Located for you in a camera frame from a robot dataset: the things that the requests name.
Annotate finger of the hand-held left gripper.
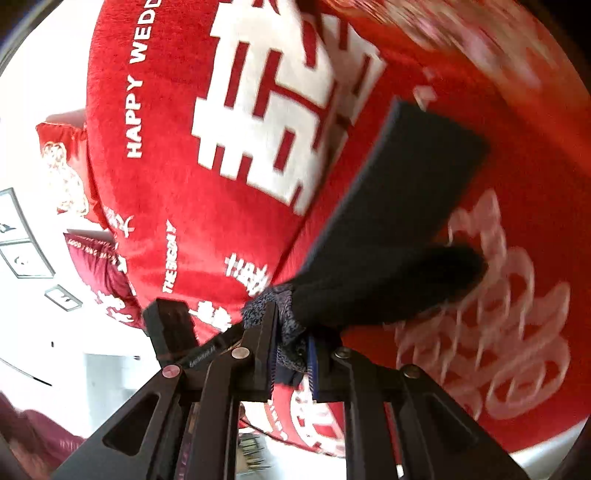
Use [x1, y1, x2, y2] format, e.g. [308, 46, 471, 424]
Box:
[220, 322, 247, 352]

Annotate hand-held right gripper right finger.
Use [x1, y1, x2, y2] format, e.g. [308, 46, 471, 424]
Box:
[308, 335, 529, 480]

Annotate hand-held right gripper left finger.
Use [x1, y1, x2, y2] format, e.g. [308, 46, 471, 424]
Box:
[51, 302, 279, 480]

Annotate dark pants with patterned waistband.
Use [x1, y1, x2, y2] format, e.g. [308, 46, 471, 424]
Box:
[242, 99, 491, 388]

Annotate person's left forearm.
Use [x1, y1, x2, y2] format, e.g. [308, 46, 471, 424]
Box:
[0, 392, 86, 478]

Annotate dark red printed pillow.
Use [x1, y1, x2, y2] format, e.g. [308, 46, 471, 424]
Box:
[65, 233, 146, 329]

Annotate red embroidered pillow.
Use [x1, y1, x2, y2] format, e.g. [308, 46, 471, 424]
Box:
[36, 110, 108, 228]

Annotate red embroidered bed sheet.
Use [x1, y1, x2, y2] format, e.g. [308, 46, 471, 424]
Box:
[240, 0, 591, 460]

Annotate small framed wall picture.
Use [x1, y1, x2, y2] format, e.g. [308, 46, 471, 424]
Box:
[44, 285, 84, 311]

